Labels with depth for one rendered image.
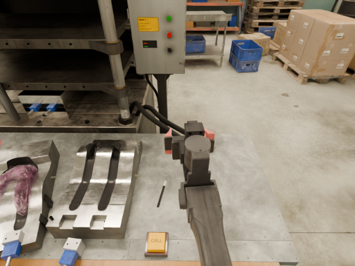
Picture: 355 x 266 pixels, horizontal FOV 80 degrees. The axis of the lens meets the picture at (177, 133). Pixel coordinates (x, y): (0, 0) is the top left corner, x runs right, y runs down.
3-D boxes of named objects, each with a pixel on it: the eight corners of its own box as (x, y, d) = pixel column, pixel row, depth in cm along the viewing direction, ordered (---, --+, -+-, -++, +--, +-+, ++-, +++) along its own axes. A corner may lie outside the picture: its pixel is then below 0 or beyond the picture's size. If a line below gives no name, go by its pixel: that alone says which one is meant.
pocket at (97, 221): (105, 232, 76) (103, 227, 73) (91, 232, 76) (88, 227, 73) (109, 220, 79) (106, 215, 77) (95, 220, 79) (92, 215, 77)
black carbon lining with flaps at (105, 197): (108, 214, 79) (102, 199, 73) (65, 214, 79) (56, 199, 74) (127, 150, 106) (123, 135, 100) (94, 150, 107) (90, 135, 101)
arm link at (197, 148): (175, 136, 48) (180, 178, 38) (212, 134, 48) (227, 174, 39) (175, 171, 55) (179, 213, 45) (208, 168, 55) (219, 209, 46)
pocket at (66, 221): (75, 231, 76) (72, 226, 73) (61, 231, 76) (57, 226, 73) (80, 219, 79) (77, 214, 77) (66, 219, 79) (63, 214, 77)
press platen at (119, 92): (136, 115, 131) (132, 89, 119) (-72, 114, 132) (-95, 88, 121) (150, 65, 195) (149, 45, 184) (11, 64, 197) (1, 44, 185)
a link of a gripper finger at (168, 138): (162, 121, 63) (164, 141, 56) (186, 120, 64) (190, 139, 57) (164, 138, 68) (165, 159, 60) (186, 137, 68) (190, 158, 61)
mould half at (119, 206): (123, 239, 79) (117, 220, 70) (54, 238, 79) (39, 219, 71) (142, 148, 118) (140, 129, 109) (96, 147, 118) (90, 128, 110)
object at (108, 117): (137, 134, 139) (135, 125, 134) (-59, 133, 140) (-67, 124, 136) (150, 79, 204) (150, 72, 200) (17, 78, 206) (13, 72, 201)
